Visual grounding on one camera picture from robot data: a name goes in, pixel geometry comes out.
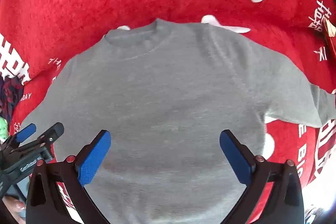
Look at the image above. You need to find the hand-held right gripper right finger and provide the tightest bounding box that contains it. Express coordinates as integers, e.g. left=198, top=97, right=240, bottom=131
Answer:
left=219, top=130, right=305, bottom=224

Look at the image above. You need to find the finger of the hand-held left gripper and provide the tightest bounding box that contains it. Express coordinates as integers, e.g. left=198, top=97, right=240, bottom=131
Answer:
left=0, top=123, right=37, bottom=151
left=16, top=122, right=65, bottom=159

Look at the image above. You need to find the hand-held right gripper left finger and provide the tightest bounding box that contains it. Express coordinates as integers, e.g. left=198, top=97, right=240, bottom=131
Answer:
left=26, top=130, right=112, bottom=224

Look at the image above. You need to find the grey t-shirt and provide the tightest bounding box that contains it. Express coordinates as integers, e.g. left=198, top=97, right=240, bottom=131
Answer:
left=19, top=18, right=336, bottom=224

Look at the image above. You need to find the person's left hand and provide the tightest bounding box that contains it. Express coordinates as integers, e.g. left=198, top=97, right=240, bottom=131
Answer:
left=5, top=195, right=28, bottom=222

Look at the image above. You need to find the green round object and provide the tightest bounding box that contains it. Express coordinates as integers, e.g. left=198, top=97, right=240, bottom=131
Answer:
left=0, top=117, right=10, bottom=142

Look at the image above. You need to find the dark patterned cloth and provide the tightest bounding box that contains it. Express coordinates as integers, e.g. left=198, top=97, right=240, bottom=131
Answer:
left=0, top=75, right=25, bottom=130

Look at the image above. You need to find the red printed blanket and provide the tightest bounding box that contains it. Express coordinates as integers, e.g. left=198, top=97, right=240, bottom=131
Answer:
left=0, top=0, right=336, bottom=224

